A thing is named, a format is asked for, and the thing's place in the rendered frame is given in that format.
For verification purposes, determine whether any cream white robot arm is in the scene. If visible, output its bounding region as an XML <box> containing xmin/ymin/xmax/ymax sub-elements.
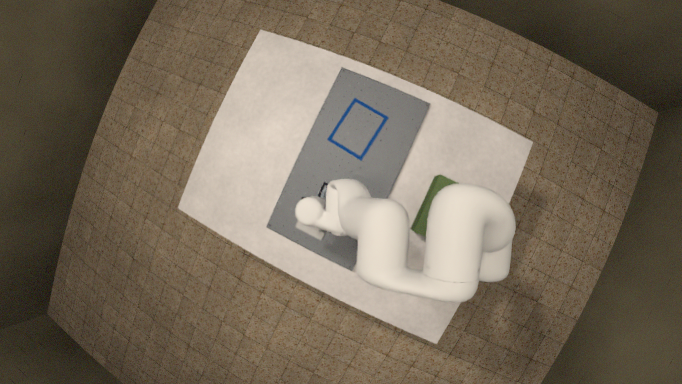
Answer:
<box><xmin>295</xmin><ymin>179</ymin><xmax>516</xmax><ymax>303</ymax></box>

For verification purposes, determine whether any blue rectangular tape outline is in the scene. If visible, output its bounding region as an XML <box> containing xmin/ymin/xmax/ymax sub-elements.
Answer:
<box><xmin>327</xmin><ymin>98</ymin><xmax>388</xmax><ymax>160</ymax></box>

